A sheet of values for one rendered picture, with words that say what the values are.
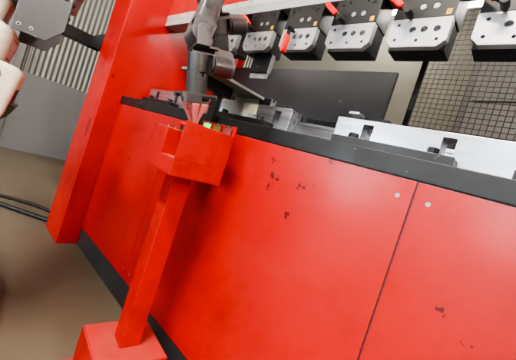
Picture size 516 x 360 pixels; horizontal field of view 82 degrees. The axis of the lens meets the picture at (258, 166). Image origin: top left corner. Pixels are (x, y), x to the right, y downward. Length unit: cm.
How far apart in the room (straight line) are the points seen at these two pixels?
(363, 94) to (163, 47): 117
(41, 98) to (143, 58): 263
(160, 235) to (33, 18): 63
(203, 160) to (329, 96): 96
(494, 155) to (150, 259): 90
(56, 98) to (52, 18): 347
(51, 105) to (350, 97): 364
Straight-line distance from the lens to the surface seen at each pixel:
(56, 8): 97
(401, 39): 95
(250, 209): 90
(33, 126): 443
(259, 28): 131
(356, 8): 107
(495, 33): 90
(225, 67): 86
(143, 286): 100
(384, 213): 70
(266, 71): 122
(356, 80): 160
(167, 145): 89
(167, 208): 91
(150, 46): 194
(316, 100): 166
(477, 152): 81
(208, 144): 83
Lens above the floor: 77
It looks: 1 degrees down
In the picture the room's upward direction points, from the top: 18 degrees clockwise
